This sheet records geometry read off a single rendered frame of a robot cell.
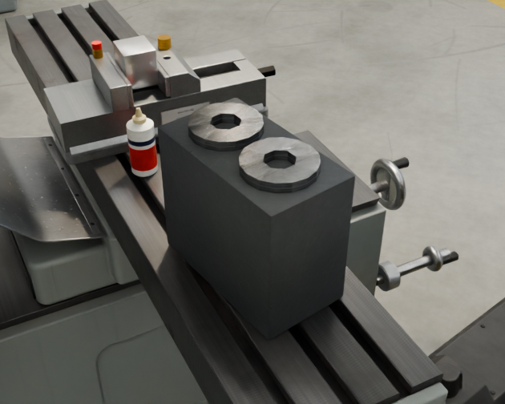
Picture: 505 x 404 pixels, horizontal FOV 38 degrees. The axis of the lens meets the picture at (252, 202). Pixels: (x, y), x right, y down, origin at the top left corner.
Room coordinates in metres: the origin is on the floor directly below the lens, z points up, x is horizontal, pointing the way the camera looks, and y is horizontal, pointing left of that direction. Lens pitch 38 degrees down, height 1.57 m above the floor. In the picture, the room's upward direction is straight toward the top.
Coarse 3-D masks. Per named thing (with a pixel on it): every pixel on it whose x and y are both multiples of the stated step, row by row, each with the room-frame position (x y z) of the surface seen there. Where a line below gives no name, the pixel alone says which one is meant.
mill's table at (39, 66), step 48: (48, 48) 1.40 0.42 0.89; (96, 192) 0.94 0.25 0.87; (144, 192) 0.91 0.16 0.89; (144, 240) 0.77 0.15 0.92; (144, 288) 0.75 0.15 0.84; (192, 288) 0.67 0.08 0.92; (192, 336) 0.59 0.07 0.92; (240, 336) 0.61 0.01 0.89; (288, 336) 0.59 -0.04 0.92; (336, 336) 0.59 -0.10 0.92; (384, 336) 0.59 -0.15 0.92; (240, 384) 0.52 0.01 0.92; (288, 384) 0.52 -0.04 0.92; (336, 384) 0.54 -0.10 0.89; (384, 384) 0.52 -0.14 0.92; (432, 384) 0.53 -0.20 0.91
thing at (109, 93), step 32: (96, 64) 1.07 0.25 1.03; (192, 64) 1.15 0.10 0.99; (224, 64) 1.15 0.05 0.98; (64, 96) 1.04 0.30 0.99; (96, 96) 1.04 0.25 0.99; (128, 96) 1.00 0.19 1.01; (160, 96) 1.04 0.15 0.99; (192, 96) 1.05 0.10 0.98; (224, 96) 1.07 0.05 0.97; (256, 96) 1.09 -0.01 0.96; (64, 128) 0.96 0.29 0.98; (96, 128) 0.98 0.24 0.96
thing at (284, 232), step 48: (192, 144) 0.72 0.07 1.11; (240, 144) 0.71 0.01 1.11; (288, 144) 0.70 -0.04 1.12; (192, 192) 0.70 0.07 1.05; (240, 192) 0.63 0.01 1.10; (288, 192) 0.62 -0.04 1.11; (336, 192) 0.64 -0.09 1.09; (192, 240) 0.70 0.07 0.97; (240, 240) 0.62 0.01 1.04; (288, 240) 0.60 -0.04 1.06; (336, 240) 0.64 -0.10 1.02; (240, 288) 0.63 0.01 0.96; (288, 288) 0.60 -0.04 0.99; (336, 288) 0.65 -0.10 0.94
